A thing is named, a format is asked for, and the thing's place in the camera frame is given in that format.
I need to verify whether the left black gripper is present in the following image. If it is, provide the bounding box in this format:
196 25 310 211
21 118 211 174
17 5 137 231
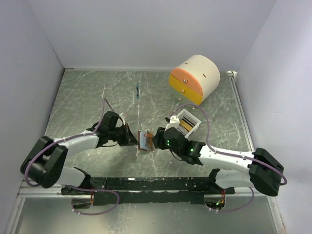
109 122 139 146

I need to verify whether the brown leather card holder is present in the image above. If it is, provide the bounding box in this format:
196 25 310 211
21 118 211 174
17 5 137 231
137 130 153 151

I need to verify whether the white plastic card tray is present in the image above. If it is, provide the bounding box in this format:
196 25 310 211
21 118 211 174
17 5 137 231
176 109 202 138

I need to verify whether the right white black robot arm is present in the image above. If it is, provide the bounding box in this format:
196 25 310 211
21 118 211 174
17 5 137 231
152 127 286 196

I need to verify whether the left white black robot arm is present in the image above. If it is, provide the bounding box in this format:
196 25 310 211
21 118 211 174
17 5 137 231
20 111 139 195

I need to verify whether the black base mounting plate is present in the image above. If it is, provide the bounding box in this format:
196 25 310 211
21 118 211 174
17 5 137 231
60 177 236 207

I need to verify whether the blue mark on table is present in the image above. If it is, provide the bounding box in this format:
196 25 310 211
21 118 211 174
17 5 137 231
136 83 140 99

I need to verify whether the cream mini drawer cabinet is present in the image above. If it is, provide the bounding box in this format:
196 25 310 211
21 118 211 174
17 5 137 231
169 55 220 105

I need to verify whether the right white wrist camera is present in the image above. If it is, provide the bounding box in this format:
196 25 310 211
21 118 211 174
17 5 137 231
165 116 180 131

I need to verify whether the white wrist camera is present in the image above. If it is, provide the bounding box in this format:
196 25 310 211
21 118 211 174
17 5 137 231
119 113 128 125
165 116 180 131

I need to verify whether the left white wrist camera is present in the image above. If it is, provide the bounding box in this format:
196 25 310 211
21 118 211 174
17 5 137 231
119 113 128 125

